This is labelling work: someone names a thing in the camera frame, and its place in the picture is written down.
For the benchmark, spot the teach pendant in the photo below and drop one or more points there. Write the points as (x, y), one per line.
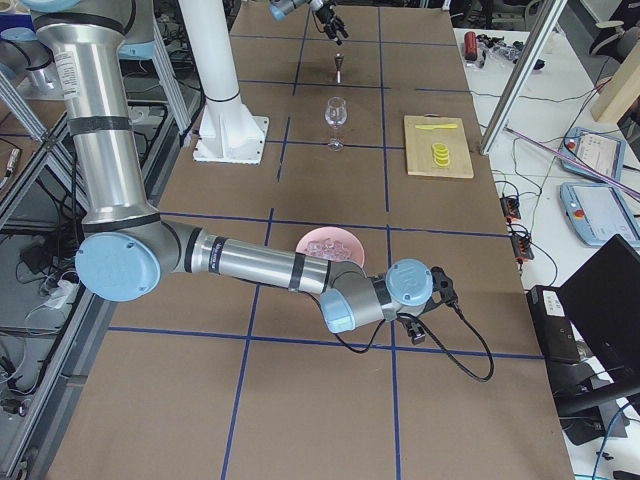
(601, 152)
(598, 212)

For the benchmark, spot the black mini computer box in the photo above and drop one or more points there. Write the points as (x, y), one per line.
(553, 329)

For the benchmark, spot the aluminium frame post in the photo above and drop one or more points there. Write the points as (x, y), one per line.
(538, 36)

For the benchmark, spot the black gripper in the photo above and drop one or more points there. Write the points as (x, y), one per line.
(415, 334)
(328, 18)

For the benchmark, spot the clear ice cubes pile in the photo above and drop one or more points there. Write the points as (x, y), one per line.
(329, 249)

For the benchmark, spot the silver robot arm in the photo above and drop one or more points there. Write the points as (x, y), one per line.
(281, 8)
(128, 248)

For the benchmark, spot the clear wine glass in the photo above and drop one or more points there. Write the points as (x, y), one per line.
(335, 117)

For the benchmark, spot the red cylindrical bottle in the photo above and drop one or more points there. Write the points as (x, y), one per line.
(470, 46)

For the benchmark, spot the pink bowl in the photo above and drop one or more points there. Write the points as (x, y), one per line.
(349, 239)

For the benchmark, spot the teach pendant near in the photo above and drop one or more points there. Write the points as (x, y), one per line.
(598, 212)

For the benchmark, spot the teach pendant far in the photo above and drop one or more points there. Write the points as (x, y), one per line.
(601, 152)

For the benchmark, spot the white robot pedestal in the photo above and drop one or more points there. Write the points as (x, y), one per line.
(228, 132)

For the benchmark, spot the yellow plastic knife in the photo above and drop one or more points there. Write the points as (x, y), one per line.
(432, 127)

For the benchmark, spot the bamboo cutting board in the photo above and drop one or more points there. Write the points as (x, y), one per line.
(421, 147)

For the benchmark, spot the black monitor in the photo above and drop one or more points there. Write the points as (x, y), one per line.
(601, 299)

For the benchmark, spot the steel cocktail jigger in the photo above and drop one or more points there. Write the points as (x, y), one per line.
(338, 61)

